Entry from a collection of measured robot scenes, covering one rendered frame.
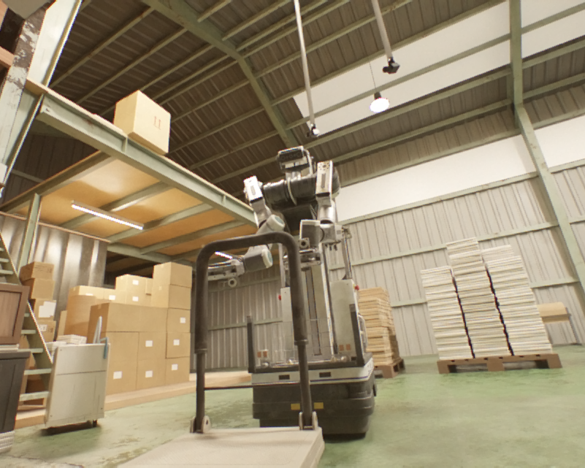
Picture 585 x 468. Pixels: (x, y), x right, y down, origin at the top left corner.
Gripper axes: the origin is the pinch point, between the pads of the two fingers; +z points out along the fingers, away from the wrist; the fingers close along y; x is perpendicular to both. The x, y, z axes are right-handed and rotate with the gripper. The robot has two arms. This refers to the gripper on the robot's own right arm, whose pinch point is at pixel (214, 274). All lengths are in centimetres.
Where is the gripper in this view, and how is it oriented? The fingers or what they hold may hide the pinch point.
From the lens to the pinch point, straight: 118.2
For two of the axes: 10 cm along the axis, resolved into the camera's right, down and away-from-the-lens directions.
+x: -1.6, -9.9, 0.1
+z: -2.0, 0.2, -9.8
